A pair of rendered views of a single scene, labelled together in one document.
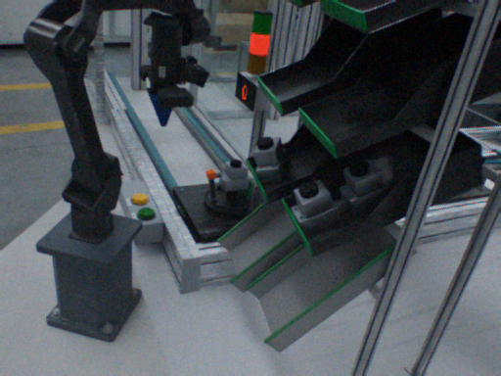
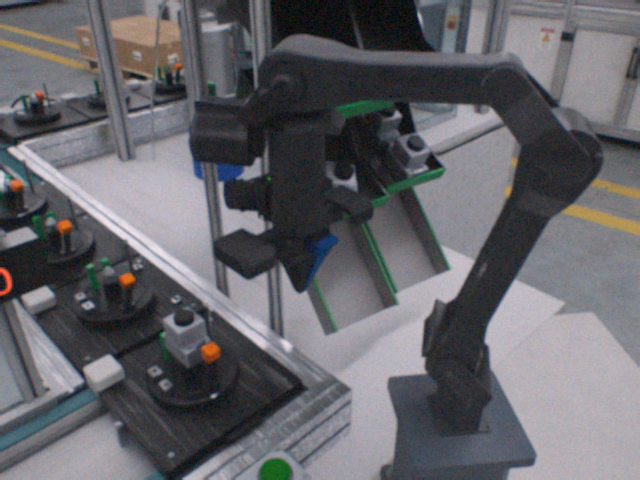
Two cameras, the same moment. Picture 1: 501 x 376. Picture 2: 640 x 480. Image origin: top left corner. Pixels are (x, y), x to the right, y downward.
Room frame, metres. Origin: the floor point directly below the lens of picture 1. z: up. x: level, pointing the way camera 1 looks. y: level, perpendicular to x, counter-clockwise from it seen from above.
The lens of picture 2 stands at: (1.00, 0.72, 1.62)
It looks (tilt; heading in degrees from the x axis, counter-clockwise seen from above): 32 degrees down; 255
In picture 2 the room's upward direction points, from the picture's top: straight up
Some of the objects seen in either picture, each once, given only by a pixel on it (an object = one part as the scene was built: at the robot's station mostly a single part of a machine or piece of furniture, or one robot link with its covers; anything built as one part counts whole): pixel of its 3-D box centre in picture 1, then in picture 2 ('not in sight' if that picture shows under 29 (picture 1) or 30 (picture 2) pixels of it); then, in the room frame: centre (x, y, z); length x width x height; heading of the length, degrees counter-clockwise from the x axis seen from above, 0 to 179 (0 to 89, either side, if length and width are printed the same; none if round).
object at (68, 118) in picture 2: not in sight; (34, 105); (1.40, -1.27, 1.01); 0.24 x 0.24 x 0.13; 28
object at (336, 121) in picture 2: (166, 30); (296, 136); (0.88, 0.19, 1.41); 0.09 x 0.06 x 0.07; 153
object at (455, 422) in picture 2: (92, 218); (459, 395); (0.70, 0.28, 1.09); 0.07 x 0.07 x 0.06; 81
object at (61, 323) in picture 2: not in sight; (111, 285); (1.13, -0.18, 1.01); 0.24 x 0.24 x 0.13; 28
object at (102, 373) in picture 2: not in sight; (105, 376); (1.15, 0.00, 0.97); 0.05 x 0.05 x 0.04; 28
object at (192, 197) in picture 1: (230, 208); (194, 382); (1.01, 0.04, 0.96); 0.24 x 0.24 x 0.02; 28
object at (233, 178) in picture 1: (238, 173); (182, 330); (1.02, 0.03, 1.06); 0.08 x 0.04 x 0.07; 119
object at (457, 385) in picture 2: (89, 190); (462, 362); (0.70, 0.29, 1.15); 0.09 x 0.07 x 0.06; 63
